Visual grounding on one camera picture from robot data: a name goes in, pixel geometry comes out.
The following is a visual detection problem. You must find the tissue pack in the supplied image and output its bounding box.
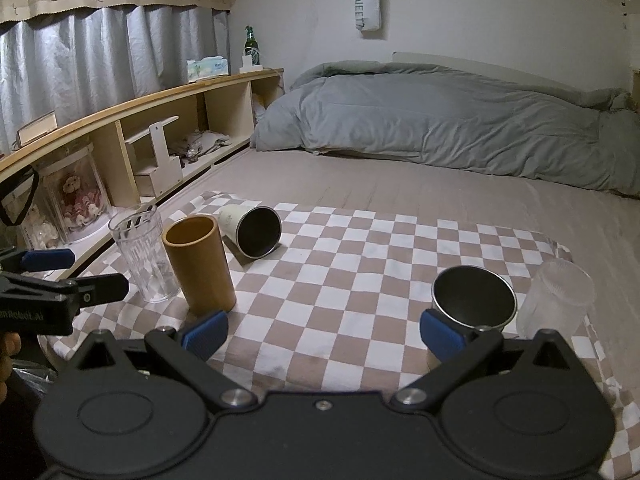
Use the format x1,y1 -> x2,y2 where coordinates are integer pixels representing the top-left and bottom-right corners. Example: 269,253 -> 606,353
186,56 -> 231,83

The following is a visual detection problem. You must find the person's left hand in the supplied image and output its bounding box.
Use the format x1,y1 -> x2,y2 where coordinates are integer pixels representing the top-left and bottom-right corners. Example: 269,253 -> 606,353
0,332 -> 22,403

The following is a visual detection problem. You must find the book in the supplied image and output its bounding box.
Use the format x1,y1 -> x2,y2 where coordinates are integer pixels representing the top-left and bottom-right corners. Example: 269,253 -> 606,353
16,111 -> 59,144

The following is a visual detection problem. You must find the wooden tool caddy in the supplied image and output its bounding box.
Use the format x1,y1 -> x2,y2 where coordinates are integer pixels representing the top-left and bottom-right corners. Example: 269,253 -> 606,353
124,115 -> 185,197

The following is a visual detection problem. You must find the clear container of shells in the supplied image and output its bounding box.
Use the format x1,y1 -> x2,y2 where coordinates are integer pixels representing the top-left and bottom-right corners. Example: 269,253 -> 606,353
20,205 -> 67,252

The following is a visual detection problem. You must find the clear jar with teddy bear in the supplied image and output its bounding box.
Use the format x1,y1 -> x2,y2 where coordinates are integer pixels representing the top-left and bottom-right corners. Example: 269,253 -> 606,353
37,142 -> 114,244

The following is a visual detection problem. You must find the beige white checkered cloth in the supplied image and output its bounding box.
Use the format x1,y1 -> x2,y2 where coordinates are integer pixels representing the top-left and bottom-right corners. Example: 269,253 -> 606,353
37,190 -> 640,480

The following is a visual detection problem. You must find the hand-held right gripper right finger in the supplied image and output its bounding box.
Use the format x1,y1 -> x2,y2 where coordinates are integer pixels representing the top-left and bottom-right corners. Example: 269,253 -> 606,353
391,308 -> 577,414

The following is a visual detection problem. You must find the black strap loop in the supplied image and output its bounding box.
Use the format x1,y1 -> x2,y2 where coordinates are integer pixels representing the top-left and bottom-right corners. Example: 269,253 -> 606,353
0,169 -> 40,226

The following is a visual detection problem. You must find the grey crumpled cloth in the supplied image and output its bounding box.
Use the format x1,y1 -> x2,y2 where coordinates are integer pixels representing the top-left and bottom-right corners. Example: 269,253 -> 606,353
167,130 -> 236,164

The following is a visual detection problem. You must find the wooden bedside shelf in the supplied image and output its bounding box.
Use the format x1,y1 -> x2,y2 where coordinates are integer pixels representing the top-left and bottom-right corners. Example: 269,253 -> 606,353
0,67 -> 286,282

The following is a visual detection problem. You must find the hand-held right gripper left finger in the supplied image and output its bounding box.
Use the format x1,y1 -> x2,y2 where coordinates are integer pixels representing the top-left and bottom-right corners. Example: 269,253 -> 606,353
74,309 -> 255,414

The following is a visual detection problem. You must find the bamboo cup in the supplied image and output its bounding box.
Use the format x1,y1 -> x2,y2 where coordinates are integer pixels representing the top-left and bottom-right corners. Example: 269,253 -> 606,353
161,215 -> 237,314

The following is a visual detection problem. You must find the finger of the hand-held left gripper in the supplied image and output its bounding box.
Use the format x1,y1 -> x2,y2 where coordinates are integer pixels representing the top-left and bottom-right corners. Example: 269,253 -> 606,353
0,248 -> 76,275
0,272 -> 130,308

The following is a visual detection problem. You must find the clear ribbed glass cup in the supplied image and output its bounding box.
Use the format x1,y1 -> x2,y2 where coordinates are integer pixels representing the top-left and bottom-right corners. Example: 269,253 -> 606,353
108,204 -> 180,304

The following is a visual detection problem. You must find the frosted plastic cup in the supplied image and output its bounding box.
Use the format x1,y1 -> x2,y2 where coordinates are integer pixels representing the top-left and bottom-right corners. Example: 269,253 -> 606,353
515,259 -> 596,341

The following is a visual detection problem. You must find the grey curtain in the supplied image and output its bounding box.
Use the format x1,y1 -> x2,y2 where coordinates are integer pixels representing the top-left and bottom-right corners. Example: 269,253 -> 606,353
0,2 -> 233,157

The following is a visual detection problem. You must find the steel cup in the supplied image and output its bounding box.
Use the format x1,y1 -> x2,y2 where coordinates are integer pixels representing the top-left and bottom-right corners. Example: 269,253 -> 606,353
432,266 -> 519,334

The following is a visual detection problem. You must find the grey duvet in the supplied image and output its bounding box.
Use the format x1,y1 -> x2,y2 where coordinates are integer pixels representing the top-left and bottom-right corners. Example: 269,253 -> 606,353
250,60 -> 640,197

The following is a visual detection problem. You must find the white cup with dark inside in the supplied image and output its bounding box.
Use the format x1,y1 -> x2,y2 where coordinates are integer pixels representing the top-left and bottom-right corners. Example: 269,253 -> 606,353
218,204 -> 282,260

